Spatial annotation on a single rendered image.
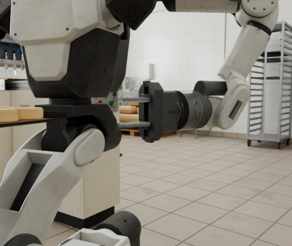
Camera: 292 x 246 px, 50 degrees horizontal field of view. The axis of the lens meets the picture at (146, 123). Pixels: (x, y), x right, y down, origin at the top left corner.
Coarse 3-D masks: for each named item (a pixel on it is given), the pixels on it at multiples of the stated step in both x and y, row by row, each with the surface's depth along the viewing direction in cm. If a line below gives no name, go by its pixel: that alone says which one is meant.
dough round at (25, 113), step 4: (16, 108) 52; (20, 108) 52; (24, 108) 52; (28, 108) 52; (32, 108) 52; (36, 108) 53; (40, 108) 54; (20, 112) 52; (24, 112) 52; (28, 112) 52; (32, 112) 52; (36, 112) 52; (40, 112) 53; (20, 116) 52; (24, 116) 52; (28, 116) 52; (32, 116) 52; (36, 116) 53; (40, 116) 53; (20, 120) 52; (24, 120) 52; (28, 120) 52
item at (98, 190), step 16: (16, 96) 212; (32, 96) 202; (16, 128) 215; (32, 128) 204; (16, 144) 216; (96, 160) 189; (112, 160) 201; (96, 176) 190; (112, 176) 202; (80, 192) 183; (96, 192) 191; (112, 192) 203; (64, 208) 192; (80, 208) 184; (96, 208) 192; (112, 208) 209; (80, 224) 189; (96, 224) 197
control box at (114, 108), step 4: (116, 92) 196; (108, 96) 191; (112, 96) 193; (116, 96) 196; (92, 100) 180; (96, 100) 182; (100, 100) 185; (104, 100) 188; (108, 100) 191; (116, 100) 197; (108, 104) 191; (116, 104) 197; (112, 108) 194; (116, 108) 197
